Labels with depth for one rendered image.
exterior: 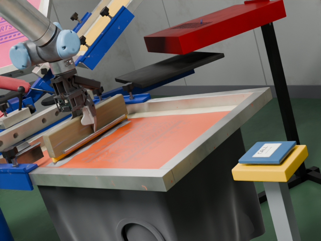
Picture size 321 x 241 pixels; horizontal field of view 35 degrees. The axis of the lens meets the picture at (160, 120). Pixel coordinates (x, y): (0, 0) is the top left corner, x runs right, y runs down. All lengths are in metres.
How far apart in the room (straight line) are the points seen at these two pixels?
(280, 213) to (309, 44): 3.37
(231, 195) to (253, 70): 3.52
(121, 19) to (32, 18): 0.90
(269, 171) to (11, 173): 0.76
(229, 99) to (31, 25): 0.65
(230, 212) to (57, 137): 0.57
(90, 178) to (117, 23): 1.05
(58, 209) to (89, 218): 0.13
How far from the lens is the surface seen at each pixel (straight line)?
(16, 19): 1.34
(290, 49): 4.63
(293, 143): 1.16
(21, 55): 1.47
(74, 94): 1.58
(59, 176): 1.36
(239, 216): 1.61
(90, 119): 1.62
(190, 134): 1.44
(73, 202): 1.50
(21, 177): 1.48
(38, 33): 1.37
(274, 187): 1.17
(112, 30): 2.18
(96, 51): 2.16
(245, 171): 1.12
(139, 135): 1.58
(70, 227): 1.59
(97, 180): 1.26
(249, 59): 4.97
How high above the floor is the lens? 1.41
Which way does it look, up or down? 16 degrees down
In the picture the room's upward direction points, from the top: 17 degrees counter-clockwise
